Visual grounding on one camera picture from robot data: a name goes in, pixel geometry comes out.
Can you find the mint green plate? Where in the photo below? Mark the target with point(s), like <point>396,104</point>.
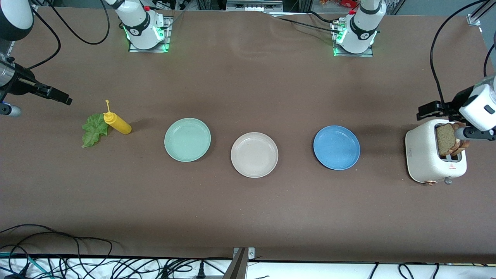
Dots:
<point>187,140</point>

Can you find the red snack packet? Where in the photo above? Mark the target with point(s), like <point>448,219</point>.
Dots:
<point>347,3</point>

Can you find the green lettuce leaf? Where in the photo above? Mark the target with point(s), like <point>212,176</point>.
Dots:
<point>94,130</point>

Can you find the blue plate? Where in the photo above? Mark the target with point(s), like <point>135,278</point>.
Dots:
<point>336,147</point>

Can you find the cream white toaster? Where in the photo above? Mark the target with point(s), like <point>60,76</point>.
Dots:
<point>422,155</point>

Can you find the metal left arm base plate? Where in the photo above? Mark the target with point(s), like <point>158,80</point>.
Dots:
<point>370,53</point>

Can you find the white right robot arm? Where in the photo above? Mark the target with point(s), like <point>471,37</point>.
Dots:
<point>139,23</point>

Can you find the grey metal table bracket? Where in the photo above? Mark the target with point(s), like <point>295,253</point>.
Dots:
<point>238,267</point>

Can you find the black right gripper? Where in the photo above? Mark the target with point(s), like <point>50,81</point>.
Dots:
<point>18,83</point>

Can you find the grey device box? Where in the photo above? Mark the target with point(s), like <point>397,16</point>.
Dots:
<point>254,4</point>

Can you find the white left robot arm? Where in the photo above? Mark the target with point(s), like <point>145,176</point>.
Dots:
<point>360,27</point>

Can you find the brown bread slice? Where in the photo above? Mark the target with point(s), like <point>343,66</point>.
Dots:
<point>445,139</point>
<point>463,146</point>

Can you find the aluminium frame rail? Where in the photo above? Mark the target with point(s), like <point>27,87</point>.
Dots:
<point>476,15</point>
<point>9,48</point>

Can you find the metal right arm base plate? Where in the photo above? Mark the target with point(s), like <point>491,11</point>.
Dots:
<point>164,42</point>

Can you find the brown table cover sheet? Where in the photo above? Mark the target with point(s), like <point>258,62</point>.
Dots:
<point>248,217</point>

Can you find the black power plug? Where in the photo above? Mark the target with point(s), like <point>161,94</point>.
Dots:
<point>200,271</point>

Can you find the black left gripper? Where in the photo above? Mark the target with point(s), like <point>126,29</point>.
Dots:
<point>452,105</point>

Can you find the beige plate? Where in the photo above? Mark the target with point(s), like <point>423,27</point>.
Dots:
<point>254,155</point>

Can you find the yellow mustard squeeze bottle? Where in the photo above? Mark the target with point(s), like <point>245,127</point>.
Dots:
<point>120,124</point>

